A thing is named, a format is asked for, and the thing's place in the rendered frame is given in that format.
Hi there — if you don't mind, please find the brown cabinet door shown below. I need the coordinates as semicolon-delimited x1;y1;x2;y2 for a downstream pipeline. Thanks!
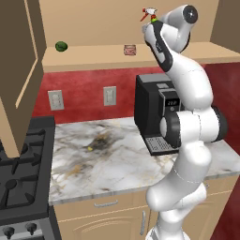
0;0;48;159
209;0;240;54

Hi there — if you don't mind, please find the tan base cabinet door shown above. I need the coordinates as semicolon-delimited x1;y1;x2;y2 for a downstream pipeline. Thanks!
182;189;233;240
56;207;150;240

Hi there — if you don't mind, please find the black coffee machine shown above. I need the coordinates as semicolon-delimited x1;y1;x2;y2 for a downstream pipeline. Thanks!
133;73;189;157

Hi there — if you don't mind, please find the dark green round fruit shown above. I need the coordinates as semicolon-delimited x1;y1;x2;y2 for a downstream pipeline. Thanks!
54;41;69;53

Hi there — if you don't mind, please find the tan drawer front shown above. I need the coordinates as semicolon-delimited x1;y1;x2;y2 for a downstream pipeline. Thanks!
52;188;152;223
202;174;239;197

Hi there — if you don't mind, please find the black gas stove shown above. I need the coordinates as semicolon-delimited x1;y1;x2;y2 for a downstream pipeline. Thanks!
0;115;63;240

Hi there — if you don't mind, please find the black stove knob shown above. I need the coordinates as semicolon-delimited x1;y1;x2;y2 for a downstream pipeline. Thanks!
2;226;16;239
25;222;38;236

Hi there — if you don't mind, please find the tan wall cabinet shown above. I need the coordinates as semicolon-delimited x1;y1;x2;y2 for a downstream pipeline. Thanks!
37;0;240;74

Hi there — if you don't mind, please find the grey wall outlet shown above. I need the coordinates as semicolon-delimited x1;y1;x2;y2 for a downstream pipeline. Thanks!
47;89;66;112
103;85;118;107

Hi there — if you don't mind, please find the silver drawer handle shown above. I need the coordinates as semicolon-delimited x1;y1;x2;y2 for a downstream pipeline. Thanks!
93;199;120;209

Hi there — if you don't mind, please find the silver cabinet door handle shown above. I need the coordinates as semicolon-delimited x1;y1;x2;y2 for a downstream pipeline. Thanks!
139;210;147;236

